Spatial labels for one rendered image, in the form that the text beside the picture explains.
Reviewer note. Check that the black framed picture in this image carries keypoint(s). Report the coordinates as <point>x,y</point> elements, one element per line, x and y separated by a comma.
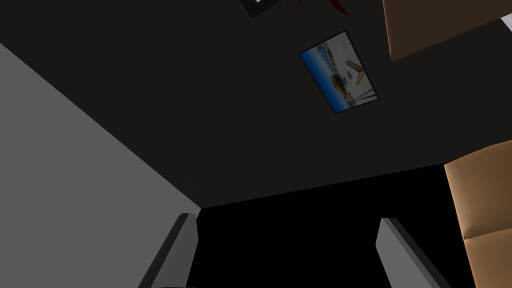
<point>260,6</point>

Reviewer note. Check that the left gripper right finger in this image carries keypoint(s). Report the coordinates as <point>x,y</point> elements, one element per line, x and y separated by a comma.
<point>404,260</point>

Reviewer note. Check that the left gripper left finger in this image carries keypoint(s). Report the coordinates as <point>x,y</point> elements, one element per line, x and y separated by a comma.
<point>176,256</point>

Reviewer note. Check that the framed blue harbour picture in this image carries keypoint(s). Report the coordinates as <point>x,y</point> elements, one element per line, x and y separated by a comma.
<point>338,72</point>

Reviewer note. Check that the brown wooden cupboard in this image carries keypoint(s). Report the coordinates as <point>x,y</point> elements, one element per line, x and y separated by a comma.
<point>436,24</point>

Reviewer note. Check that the light brown wooden cabinet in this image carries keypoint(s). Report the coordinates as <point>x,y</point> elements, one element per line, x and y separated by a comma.
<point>482,208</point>

